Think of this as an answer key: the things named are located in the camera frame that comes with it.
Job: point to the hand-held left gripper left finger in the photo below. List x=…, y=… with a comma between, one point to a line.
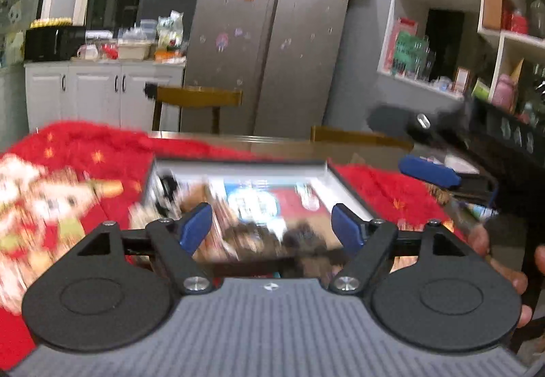
x=196, y=226

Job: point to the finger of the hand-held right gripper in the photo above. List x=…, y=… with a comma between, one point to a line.
x=396, y=119
x=430, y=170

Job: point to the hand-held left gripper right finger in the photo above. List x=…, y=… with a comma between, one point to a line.
x=347, y=226

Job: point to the black white crochet toy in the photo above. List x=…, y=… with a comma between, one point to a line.
x=168, y=192

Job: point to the brown crochet piece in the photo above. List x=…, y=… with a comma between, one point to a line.
x=304, y=243
x=251, y=243

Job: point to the black shallow box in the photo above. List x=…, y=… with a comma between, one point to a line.
x=255, y=172

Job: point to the person's right hand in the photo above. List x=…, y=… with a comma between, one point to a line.
x=479, y=238

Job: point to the wooden chair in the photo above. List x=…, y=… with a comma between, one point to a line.
x=196, y=98
x=362, y=140

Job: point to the clear glass cups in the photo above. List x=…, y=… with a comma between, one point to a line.
x=425, y=60

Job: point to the green printed card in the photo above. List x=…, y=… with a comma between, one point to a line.
x=408, y=53

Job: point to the printed paper sheet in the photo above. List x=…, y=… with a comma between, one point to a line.
x=264, y=200

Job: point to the pink bottle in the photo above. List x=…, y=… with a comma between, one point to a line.
x=504, y=92

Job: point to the red gift box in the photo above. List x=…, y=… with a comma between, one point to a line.
x=398, y=26

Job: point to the red jar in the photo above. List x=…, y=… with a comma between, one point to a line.
x=518, y=23

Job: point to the red bear printed blanket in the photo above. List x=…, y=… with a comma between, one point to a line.
x=64, y=147

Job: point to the silver refrigerator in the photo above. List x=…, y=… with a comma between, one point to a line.
x=255, y=40

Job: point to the white kitchen cabinet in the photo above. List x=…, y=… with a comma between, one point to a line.
x=93, y=91

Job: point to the orange container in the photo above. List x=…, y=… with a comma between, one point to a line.
x=170, y=57

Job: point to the girl fridge magnet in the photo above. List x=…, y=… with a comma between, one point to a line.
x=222, y=41

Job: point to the red plastic packet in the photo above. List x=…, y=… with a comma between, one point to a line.
x=110, y=51

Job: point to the plastic food bags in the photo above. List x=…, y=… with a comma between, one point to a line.
x=170, y=30

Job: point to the clear plastic containers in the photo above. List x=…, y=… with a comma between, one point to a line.
x=142, y=30

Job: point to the white pink mug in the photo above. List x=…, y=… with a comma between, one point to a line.
x=87, y=52

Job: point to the black microwave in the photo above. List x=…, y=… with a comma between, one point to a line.
x=51, y=44

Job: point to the yellow tray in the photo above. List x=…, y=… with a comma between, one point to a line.
x=51, y=22

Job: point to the small picture frame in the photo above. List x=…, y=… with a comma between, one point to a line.
x=462, y=80

